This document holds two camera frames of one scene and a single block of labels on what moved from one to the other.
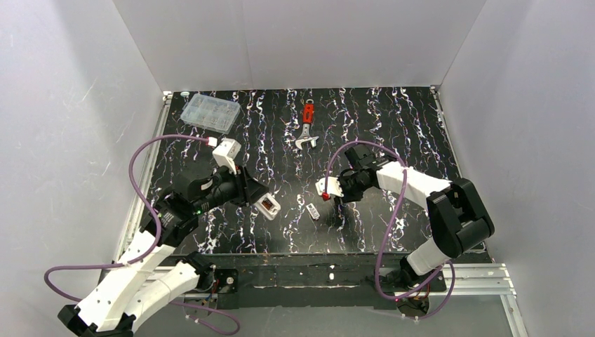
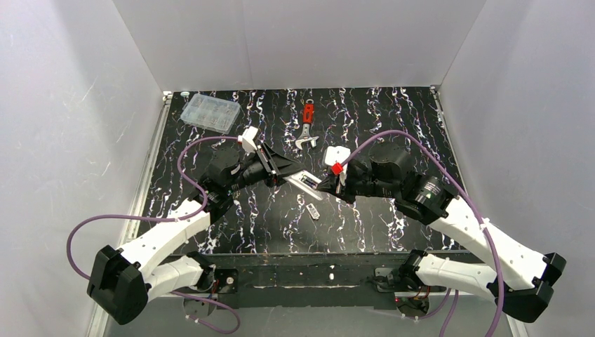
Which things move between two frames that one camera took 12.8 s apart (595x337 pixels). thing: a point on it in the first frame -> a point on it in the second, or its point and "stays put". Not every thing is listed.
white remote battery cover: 313,211 stays put
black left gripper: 246,187 -> 269,161
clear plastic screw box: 211,113 stays put
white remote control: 269,206 -> 306,182
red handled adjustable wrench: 309,109 stays put
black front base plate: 348,281 stays put
